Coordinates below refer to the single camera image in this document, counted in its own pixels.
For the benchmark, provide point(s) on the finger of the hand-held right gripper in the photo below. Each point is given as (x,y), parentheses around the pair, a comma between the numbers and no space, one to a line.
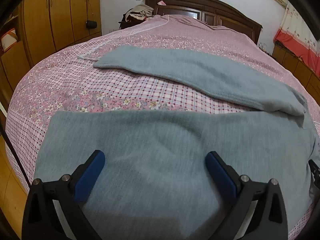
(314,173)

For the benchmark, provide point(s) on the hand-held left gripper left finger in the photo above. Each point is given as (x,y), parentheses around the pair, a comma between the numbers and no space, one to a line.
(90,176)

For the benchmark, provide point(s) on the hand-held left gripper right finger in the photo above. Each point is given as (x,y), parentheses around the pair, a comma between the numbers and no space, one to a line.
(221,176)

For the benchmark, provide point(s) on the low wooden cabinet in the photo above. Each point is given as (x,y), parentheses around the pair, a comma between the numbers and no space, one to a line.
(290,60)

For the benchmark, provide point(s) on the red and white curtain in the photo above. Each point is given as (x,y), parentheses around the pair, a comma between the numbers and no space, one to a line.
(295,40)

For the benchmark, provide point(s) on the pink floral bedspread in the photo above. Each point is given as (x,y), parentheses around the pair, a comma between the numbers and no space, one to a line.
(200,42)

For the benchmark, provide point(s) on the small black hanging bag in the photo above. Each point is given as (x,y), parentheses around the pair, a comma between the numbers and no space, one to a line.
(91,24)

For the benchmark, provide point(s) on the dark wooden nightstand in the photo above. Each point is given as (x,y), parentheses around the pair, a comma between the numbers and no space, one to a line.
(125,25)

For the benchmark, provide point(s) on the light wooden wardrobe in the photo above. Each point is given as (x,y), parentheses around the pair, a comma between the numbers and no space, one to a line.
(62,12)

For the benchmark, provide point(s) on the dark wooden headboard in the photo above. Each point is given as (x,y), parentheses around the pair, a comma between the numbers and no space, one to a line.
(212,7)

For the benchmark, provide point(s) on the pile of clothes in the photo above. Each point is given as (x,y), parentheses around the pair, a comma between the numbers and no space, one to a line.
(140,11)

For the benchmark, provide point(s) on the small pink item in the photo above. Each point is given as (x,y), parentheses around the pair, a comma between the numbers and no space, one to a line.
(161,3)

